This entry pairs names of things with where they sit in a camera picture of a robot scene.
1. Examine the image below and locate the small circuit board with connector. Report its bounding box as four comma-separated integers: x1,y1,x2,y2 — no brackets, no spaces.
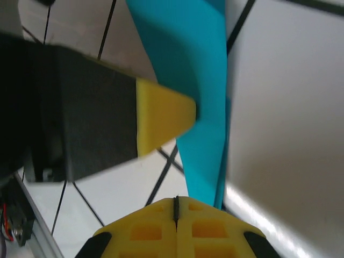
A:
0,185,37,247

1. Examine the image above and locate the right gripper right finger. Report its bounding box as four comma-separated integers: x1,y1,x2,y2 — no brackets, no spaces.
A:
176,196,281,258

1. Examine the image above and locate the long aluminium mounting rail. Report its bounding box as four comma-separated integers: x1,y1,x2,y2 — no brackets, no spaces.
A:
13,171,65,258

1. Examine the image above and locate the blue paper sheet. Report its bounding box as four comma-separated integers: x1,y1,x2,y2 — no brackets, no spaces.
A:
125,0,232,212

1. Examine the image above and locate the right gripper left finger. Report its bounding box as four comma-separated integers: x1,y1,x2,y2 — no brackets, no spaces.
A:
77,197,177,258

